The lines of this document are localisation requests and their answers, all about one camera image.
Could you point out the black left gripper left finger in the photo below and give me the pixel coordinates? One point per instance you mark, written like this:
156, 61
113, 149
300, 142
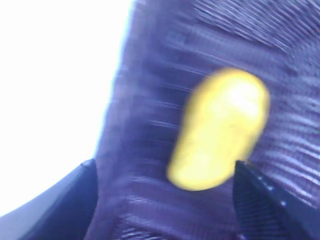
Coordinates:
62, 212

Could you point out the yellow mango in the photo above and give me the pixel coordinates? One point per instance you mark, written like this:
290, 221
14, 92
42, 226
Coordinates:
223, 120

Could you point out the black wicker basket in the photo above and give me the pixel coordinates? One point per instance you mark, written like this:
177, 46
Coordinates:
172, 46

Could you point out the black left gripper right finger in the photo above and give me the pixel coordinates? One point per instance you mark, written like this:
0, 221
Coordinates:
266, 211

